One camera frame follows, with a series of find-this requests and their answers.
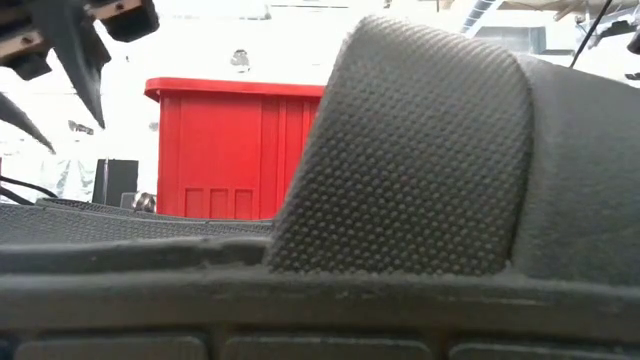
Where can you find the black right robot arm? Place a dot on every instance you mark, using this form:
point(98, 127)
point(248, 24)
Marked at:
point(634, 42)

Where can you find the grey window panel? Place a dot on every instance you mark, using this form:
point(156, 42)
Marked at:
point(510, 40)

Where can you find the small metallic object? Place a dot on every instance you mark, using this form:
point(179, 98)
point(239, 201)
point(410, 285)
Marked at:
point(144, 202)

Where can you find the black cabinet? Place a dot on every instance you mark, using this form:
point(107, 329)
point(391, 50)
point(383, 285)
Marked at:
point(117, 182)

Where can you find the silver plastic tarp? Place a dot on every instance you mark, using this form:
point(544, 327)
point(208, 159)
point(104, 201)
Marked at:
point(65, 180)

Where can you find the grey ceiling fixture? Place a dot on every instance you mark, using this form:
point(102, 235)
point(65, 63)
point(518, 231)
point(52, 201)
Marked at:
point(240, 57)

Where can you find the red plastic bin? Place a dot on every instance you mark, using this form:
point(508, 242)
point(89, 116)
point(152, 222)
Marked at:
point(220, 150)

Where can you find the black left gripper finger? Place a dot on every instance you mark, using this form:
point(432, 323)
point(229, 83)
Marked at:
point(20, 116)
point(82, 55)

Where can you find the ceiling air duct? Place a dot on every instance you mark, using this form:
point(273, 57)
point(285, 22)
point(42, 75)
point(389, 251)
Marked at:
point(480, 15)

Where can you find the dark wall fixture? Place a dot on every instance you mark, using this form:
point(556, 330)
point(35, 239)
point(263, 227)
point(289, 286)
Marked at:
point(80, 127)

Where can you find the black slide sandal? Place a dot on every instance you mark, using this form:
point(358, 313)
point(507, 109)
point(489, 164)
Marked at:
point(425, 150)

